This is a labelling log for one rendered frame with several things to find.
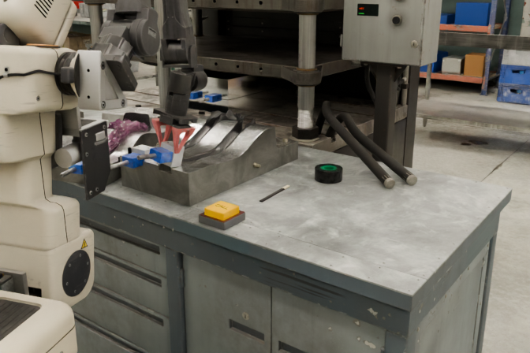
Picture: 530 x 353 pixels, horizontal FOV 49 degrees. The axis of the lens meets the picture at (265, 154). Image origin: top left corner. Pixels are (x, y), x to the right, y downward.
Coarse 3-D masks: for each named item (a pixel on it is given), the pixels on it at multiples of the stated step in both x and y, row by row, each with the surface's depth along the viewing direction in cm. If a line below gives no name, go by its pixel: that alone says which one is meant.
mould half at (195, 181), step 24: (216, 144) 168; (240, 144) 165; (264, 144) 169; (288, 144) 180; (144, 168) 154; (192, 168) 148; (216, 168) 153; (240, 168) 161; (264, 168) 171; (168, 192) 151; (192, 192) 147; (216, 192) 155
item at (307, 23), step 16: (96, 16) 266; (192, 16) 320; (304, 16) 199; (96, 32) 268; (304, 32) 201; (304, 48) 202; (304, 64) 204; (304, 96) 207; (304, 112) 209; (304, 128) 210
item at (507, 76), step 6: (504, 66) 642; (510, 66) 638; (516, 66) 635; (522, 66) 632; (528, 66) 628; (504, 72) 644; (510, 72) 640; (516, 72) 691; (522, 72) 632; (528, 72) 630; (504, 78) 644; (510, 78) 642; (516, 78) 638; (522, 78) 635; (528, 78) 631; (522, 84) 636; (528, 84) 633
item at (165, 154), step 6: (162, 144) 149; (168, 144) 148; (150, 150) 146; (156, 150) 145; (162, 150) 146; (168, 150) 147; (138, 156) 141; (144, 156) 142; (150, 156) 143; (156, 156) 145; (162, 156) 145; (168, 156) 146; (174, 156) 148; (180, 156) 149; (162, 162) 145; (168, 162) 148; (174, 162) 148; (180, 162) 150
